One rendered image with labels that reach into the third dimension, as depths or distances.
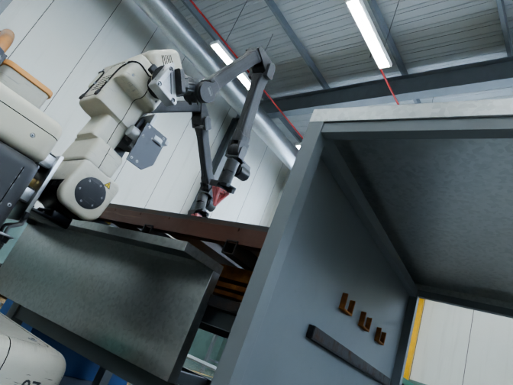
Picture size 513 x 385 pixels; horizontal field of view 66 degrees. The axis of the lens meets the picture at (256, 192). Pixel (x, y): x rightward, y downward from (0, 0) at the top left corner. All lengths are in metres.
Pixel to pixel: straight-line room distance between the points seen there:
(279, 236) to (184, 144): 9.95
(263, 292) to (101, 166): 0.78
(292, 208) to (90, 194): 0.73
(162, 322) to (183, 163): 9.45
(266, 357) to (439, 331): 8.97
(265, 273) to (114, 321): 0.81
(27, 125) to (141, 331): 0.73
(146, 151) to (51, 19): 8.23
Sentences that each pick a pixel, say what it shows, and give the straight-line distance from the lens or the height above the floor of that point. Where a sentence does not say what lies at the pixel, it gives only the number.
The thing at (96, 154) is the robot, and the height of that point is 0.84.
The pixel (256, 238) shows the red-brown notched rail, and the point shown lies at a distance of 1.34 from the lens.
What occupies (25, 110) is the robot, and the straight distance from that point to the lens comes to 1.17.
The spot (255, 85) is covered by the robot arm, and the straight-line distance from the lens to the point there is 1.76.
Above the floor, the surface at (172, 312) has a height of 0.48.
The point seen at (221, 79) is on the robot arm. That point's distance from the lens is 1.60.
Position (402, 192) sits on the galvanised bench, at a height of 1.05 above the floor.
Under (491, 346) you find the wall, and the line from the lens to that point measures 9.65.
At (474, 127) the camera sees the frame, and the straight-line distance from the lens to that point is 0.90.
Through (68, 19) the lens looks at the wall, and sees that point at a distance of 9.77.
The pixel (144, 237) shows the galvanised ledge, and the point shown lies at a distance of 1.36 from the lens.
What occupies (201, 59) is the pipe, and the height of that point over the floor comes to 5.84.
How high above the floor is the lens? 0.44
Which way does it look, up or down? 22 degrees up
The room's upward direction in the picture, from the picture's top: 22 degrees clockwise
